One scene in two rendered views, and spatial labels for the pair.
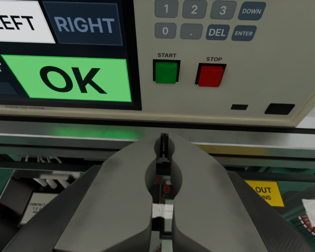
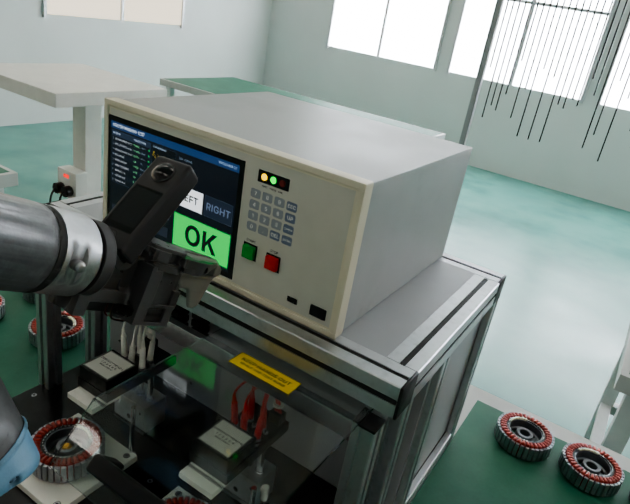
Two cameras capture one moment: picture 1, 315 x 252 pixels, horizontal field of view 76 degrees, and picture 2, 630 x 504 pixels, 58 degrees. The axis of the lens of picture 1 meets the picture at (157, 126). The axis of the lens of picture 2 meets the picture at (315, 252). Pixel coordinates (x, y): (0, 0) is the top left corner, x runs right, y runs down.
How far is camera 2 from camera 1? 61 cm
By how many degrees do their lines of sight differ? 35
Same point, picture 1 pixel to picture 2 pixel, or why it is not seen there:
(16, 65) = (177, 219)
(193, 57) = (264, 246)
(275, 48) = (303, 255)
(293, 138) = (321, 342)
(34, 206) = (103, 360)
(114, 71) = (223, 241)
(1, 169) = not seen: hidden behind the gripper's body
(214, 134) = (268, 315)
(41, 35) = (197, 208)
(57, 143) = not seen: hidden behind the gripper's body
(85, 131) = not seen: hidden behind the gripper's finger
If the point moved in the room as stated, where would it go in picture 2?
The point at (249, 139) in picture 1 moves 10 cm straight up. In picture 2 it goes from (289, 328) to (301, 257)
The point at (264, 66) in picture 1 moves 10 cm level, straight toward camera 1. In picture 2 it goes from (300, 267) to (224, 273)
